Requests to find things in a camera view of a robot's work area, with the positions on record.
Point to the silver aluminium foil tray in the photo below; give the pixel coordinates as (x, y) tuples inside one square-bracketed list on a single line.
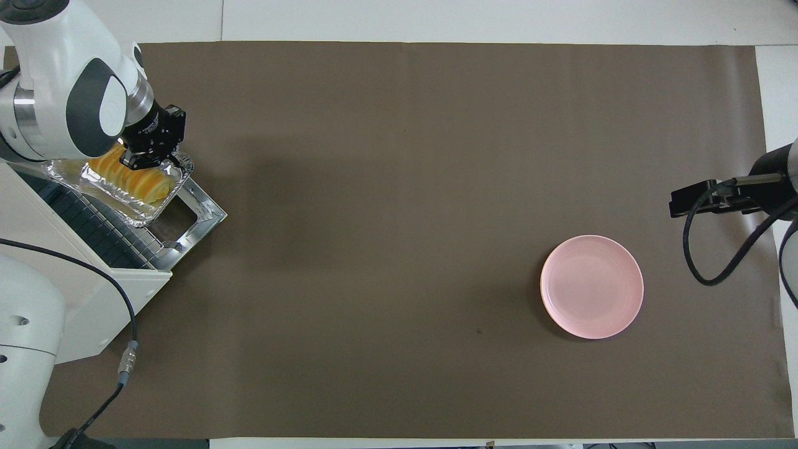
[(93, 187)]

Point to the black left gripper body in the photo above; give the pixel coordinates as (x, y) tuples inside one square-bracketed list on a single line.
[(159, 131)]

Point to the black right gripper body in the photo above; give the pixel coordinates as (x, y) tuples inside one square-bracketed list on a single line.
[(776, 184)]

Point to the glass oven door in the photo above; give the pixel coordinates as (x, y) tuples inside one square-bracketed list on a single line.
[(209, 215)]

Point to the pink round plate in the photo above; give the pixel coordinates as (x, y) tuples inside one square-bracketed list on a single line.
[(592, 287)]

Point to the cream toaster oven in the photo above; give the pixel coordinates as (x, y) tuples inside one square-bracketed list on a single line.
[(81, 299)]

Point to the brown table mat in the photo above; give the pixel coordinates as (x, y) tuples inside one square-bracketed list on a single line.
[(374, 187)]

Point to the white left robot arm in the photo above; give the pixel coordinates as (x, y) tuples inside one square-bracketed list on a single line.
[(56, 81)]

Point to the yellow sliced bread loaf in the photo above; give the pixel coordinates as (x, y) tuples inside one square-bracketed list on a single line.
[(137, 181)]

